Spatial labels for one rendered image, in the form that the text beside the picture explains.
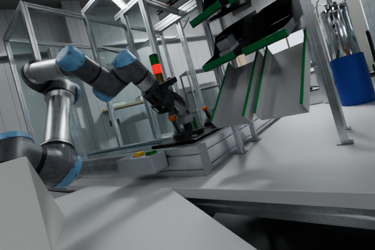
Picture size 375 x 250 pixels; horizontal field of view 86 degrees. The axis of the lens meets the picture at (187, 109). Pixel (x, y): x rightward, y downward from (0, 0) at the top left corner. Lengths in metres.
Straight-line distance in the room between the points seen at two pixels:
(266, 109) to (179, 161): 0.33
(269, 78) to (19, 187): 0.72
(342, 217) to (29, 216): 0.61
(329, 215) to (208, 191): 0.26
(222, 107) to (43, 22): 4.31
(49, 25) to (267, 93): 4.38
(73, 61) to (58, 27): 4.01
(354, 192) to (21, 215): 0.63
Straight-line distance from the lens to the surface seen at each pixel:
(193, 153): 0.67
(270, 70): 0.75
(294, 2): 0.75
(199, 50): 5.13
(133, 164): 0.79
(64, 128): 0.90
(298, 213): 0.53
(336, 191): 0.48
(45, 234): 0.58
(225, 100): 0.75
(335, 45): 1.43
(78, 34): 4.37
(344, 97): 1.44
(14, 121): 4.37
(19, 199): 0.57
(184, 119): 0.85
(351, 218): 0.51
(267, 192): 0.51
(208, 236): 0.40
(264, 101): 0.67
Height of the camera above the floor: 1.07
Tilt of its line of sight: 1 degrees up
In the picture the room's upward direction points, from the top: 16 degrees counter-clockwise
